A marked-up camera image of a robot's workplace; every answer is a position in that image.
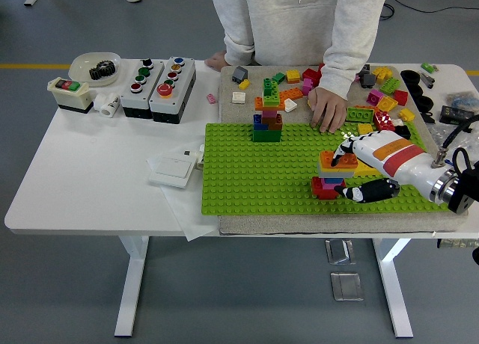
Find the person's left hand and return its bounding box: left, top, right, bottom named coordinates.
left=307, top=86, right=348, bottom=134

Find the four-button control box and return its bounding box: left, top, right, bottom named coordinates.
left=119, top=58, right=165, bottom=119

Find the long yellow brick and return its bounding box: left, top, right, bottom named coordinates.
left=353, top=160, right=379, bottom=177

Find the small dark green brick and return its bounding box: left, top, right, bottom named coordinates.
left=263, top=76, right=279, bottom=97

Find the under-table control panel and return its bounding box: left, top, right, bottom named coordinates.
left=436, top=238, right=479, bottom=250

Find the red green switch box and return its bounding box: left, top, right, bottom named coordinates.
left=46, top=76, right=94, bottom=115

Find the black electronic module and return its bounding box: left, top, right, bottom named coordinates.
left=438, top=104, right=476, bottom=126

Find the lime green six-stud brick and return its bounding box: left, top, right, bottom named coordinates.
left=344, top=106, right=375, bottom=123

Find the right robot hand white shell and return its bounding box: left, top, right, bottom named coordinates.
left=329, top=130, right=456, bottom=205

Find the yellow angular brick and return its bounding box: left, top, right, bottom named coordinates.
left=372, top=66, right=394, bottom=85

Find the glossy red brick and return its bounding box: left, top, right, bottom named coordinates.
left=373, top=111, right=397, bottom=132

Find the long thin black cable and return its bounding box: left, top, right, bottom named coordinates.
left=387, top=0, right=479, bottom=15

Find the clear plastic bag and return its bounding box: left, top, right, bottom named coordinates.
left=426, top=121, right=479, bottom=162

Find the orange eight-stud brick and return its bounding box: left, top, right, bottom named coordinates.
left=319, top=150, right=359, bottom=172
left=278, top=87, right=305, bottom=102

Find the wide red brick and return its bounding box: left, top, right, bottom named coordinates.
left=310, top=176, right=347, bottom=201

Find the large dark green brick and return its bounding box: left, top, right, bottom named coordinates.
left=252, top=129, right=282, bottom=144

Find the white paper sheet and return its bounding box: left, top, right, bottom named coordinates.
left=145, top=145, right=220, bottom=243

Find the black gear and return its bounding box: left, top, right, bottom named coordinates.
left=88, top=59, right=117, bottom=82

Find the white pipe tee fitting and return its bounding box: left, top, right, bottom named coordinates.
left=93, top=91, right=121, bottom=119

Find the orange flat brick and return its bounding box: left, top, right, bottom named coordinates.
left=254, top=96, right=285, bottom=112

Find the metal floor outlet plate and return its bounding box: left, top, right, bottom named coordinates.
left=329, top=271, right=364, bottom=302
left=324, top=238, right=356, bottom=265

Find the emergency stop control box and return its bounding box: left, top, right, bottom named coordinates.
left=148, top=55, right=198, bottom=125

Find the blue wire bundle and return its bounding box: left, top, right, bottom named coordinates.
left=445, top=91, right=479, bottom=108

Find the light grey brick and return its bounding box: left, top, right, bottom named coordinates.
left=317, top=169, right=356, bottom=179

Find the white bowl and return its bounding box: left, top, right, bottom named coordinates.
left=67, top=51, right=123, bottom=87

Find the green studded baseplate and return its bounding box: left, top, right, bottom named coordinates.
left=200, top=121, right=456, bottom=216

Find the white wall switch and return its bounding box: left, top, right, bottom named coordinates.
left=148, top=155, right=196, bottom=190

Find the person's right hand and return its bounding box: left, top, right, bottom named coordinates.
left=204, top=51, right=228, bottom=72

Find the white table leg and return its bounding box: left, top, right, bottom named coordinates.
left=114, top=235, right=150, bottom=338
left=372, top=237, right=415, bottom=340

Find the small metal tool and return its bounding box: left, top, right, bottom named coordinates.
left=418, top=70, right=437, bottom=90

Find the brown brick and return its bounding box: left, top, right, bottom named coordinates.
left=267, top=111, right=284, bottom=132

